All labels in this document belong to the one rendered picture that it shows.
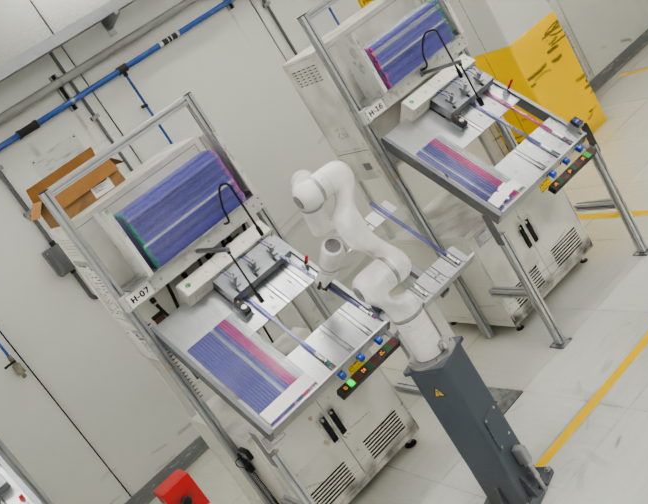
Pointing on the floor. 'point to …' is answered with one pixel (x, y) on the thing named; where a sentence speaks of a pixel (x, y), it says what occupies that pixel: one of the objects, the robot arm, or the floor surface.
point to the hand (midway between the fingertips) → (326, 285)
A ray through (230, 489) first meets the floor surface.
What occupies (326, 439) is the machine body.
